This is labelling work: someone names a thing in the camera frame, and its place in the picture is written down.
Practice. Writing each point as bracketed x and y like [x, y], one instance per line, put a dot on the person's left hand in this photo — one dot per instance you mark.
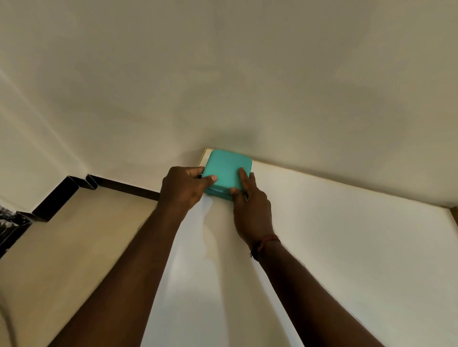
[180, 191]

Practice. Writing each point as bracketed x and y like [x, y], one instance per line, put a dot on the person's right hand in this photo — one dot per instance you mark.
[254, 214]

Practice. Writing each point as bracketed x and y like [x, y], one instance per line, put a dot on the person's left thumb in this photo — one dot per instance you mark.
[207, 180]

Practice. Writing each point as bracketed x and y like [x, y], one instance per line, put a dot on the person's right thumb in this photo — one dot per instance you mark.
[237, 196]

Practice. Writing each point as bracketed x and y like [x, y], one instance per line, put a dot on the person's right middle finger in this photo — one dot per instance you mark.
[253, 181]

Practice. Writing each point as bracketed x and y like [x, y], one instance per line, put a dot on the teal square box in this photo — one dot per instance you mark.
[226, 173]

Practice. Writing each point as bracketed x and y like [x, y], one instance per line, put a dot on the person's left forearm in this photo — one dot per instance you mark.
[132, 275]

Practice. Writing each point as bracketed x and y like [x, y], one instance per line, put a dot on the person's right forearm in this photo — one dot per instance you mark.
[307, 300]

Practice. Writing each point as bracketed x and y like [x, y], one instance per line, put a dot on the red thread wristband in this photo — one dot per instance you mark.
[263, 243]

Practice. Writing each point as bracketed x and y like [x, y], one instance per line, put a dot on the black baseboard strip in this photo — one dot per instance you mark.
[64, 195]

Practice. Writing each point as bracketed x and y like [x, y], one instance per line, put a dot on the dark patterned object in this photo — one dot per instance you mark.
[10, 228]

